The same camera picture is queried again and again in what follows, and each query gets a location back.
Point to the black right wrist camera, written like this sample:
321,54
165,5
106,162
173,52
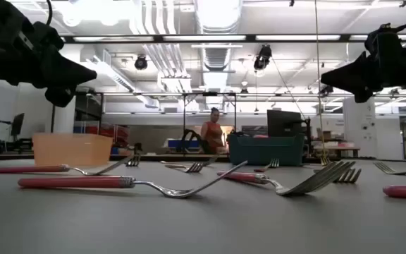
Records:
382,39

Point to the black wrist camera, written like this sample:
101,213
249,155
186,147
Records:
382,39
49,35

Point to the black computer monitor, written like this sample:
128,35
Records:
284,123

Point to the black overhead frame beam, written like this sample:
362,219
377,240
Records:
250,38

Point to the black ceiling camera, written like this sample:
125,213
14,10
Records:
141,63
262,56

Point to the black background rig frame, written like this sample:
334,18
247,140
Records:
184,123

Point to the black monitor on arm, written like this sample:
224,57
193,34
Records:
17,125

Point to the black background robot arm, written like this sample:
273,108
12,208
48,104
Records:
189,135

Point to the grey table mat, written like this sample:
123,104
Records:
203,229

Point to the orange translucent plastic bin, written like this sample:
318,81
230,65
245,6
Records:
72,150

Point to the person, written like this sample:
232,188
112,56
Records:
213,134

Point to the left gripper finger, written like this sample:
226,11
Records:
60,97
69,72

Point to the teal plastic bin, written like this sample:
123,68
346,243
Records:
264,151

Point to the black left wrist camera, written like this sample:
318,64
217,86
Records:
49,35

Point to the gold fork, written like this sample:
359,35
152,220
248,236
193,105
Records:
347,176
194,168
386,168

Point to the red storage bins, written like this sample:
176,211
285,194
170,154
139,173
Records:
118,132

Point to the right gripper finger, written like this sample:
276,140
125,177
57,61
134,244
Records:
351,75
363,96

